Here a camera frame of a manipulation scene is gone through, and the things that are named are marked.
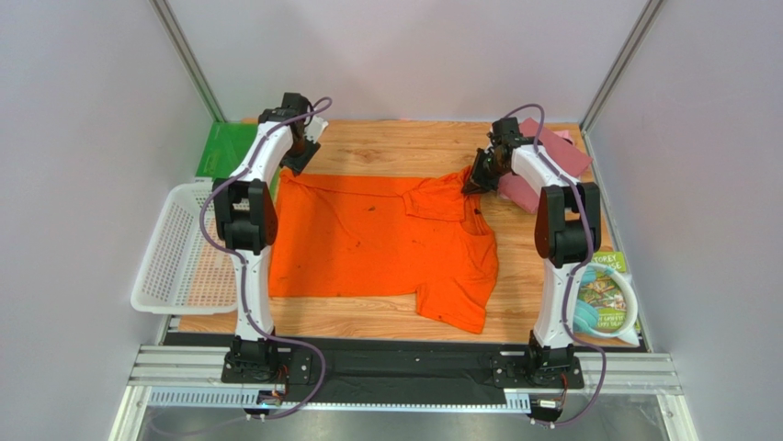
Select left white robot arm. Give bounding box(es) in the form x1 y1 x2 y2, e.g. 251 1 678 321
208 92 325 383

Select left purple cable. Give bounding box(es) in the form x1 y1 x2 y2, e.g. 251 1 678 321
199 96 335 424

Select white plastic basket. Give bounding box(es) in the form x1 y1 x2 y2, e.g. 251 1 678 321
130 181 238 315

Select folded maroon t shirt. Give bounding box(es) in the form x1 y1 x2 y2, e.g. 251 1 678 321
497 128 592 214

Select purple cable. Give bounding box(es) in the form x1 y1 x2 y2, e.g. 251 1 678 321
501 103 608 427
199 96 335 424

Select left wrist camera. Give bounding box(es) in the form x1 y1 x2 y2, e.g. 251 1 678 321
304 116 329 142

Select aluminium frame rail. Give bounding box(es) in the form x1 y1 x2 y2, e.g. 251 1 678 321
110 343 697 440

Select teal headphones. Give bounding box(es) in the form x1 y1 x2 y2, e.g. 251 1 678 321
573 267 600 336

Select orange t shirt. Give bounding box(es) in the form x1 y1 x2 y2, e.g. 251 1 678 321
269 169 499 334

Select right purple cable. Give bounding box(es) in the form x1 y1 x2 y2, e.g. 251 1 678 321
501 103 608 427

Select green cutting mat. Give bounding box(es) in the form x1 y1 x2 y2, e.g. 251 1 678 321
196 122 257 179

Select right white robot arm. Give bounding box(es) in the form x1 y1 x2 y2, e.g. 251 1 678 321
461 117 601 388

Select green picture book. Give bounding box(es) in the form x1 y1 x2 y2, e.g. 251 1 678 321
582 251 641 347

